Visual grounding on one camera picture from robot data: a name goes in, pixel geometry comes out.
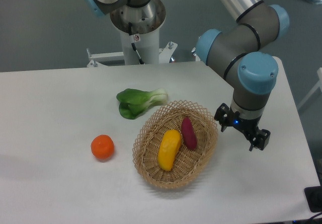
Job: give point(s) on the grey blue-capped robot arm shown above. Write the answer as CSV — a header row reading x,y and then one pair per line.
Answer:
x,y
235,56

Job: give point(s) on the green bok choy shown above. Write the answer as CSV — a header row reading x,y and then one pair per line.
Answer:
x,y
134,103

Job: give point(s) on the orange tangerine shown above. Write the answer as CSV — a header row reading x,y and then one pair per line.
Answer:
x,y
102,147

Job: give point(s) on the white frame at right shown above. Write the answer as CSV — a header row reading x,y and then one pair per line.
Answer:
x,y
312,94

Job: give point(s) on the woven wicker basket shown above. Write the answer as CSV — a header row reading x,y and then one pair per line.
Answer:
x,y
188,164

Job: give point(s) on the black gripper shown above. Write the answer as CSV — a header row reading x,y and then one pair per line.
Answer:
x,y
244,122

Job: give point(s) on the purple sweet potato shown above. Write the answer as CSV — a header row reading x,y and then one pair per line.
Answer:
x,y
189,136

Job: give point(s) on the yellow mango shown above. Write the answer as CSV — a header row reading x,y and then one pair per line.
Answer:
x,y
168,149

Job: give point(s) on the black device at table edge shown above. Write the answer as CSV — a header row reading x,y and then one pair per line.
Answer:
x,y
313,197

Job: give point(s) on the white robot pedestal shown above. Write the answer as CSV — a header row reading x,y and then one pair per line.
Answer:
x,y
144,45

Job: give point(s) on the white metal mounting bracket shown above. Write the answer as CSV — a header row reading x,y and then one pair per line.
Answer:
x,y
117,58

